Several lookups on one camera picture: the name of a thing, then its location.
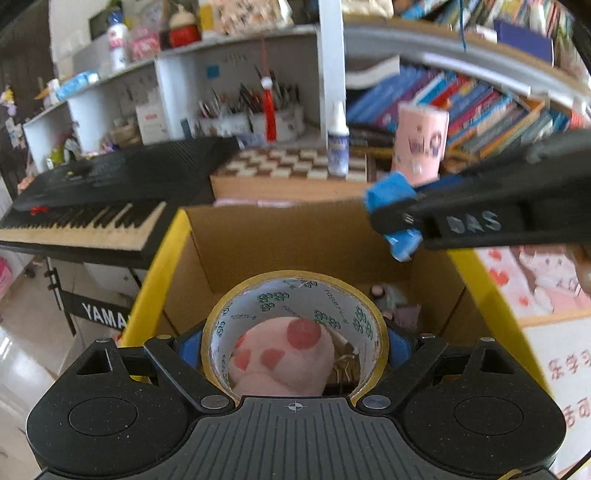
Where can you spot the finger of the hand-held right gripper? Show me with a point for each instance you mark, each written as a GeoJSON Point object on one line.
{"type": "Point", "coordinates": [390, 191]}

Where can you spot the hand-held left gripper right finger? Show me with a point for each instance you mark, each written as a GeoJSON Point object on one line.
{"type": "Point", "coordinates": [399, 350]}

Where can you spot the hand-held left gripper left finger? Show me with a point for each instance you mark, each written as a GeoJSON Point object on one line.
{"type": "Point", "coordinates": [190, 353]}

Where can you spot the grey small toy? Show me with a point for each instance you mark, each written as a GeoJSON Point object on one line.
{"type": "Point", "coordinates": [401, 314]}

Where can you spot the pink plush paw toy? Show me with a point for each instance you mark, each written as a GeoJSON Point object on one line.
{"type": "Point", "coordinates": [277, 360]}

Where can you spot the yellow tape roll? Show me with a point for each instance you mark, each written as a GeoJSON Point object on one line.
{"type": "Point", "coordinates": [277, 288]}

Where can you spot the yellow cardboard box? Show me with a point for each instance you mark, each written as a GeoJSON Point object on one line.
{"type": "Point", "coordinates": [277, 244]}

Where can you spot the person's right hand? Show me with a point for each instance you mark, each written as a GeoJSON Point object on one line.
{"type": "Point", "coordinates": [581, 270]}

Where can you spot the pink cylindrical container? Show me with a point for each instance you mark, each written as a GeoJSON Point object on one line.
{"type": "Point", "coordinates": [420, 138]}

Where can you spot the white spray bottle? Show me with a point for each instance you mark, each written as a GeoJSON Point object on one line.
{"type": "Point", "coordinates": [338, 147]}

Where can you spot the black keyboard stand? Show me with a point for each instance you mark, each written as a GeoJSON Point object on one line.
{"type": "Point", "coordinates": [97, 307]}

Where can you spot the wooden chessboard box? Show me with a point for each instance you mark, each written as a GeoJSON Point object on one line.
{"type": "Point", "coordinates": [286, 168]}

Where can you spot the row of colourful books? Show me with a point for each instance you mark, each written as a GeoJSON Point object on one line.
{"type": "Point", "coordinates": [475, 11]}
{"type": "Point", "coordinates": [461, 106]}

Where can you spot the white pen holder with brushes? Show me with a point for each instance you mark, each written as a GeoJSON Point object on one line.
{"type": "Point", "coordinates": [277, 122]}

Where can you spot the red tassel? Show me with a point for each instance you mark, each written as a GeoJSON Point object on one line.
{"type": "Point", "coordinates": [270, 115]}

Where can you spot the white framed bookshelf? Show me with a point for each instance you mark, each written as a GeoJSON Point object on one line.
{"type": "Point", "coordinates": [331, 55]}

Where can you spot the dark blue box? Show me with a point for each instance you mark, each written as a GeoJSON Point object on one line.
{"type": "Point", "coordinates": [524, 41]}

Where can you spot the black electronic keyboard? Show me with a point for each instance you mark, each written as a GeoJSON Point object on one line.
{"type": "Point", "coordinates": [115, 184]}

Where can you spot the white box red label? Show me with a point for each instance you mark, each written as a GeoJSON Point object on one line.
{"type": "Point", "coordinates": [152, 122]}

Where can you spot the white side shelf unit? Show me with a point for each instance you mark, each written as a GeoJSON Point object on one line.
{"type": "Point", "coordinates": [173, 78]}

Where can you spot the red lidded jar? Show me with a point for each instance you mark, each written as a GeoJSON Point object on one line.
{"type": "Point", "coordinates": [183, 32]}

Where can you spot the blue tissue packet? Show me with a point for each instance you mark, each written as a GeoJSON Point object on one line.
{"type": "Point", "coordinates": [78, 84]}

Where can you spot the white lotion bottle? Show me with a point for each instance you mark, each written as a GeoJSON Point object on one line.
{"type": "Point", "coordinates": [118, 44]}

